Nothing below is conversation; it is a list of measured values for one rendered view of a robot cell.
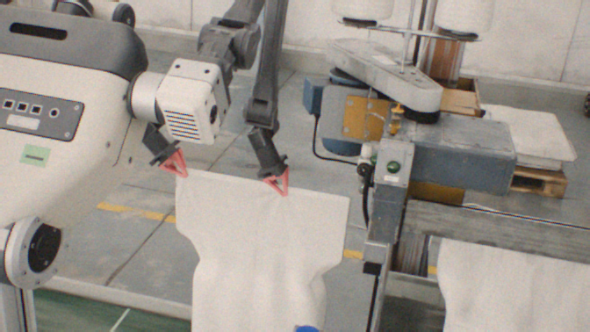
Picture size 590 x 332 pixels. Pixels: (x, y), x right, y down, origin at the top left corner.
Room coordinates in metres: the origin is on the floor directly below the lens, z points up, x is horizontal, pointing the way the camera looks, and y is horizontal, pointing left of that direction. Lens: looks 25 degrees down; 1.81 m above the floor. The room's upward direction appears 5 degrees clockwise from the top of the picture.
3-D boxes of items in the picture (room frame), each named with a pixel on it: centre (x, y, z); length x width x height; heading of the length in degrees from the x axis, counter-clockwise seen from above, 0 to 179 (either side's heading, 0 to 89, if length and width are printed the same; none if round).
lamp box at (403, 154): (1.21, -0.22, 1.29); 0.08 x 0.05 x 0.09; 80
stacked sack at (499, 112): (4.50, -1.72, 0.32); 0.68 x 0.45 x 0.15; 80
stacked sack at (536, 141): (4.09, -1.64, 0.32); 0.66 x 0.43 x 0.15; 77
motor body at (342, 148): (1.75, -0.15, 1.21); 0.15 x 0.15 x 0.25
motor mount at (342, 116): (1.65, -0.20, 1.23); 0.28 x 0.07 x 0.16; 80
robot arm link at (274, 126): (1.52, 0.09, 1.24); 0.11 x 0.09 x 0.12; 168
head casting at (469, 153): (1.34, -0.35, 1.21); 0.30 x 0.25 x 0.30; 80
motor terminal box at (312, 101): (1.72, -0.05, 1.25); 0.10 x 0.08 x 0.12; 15
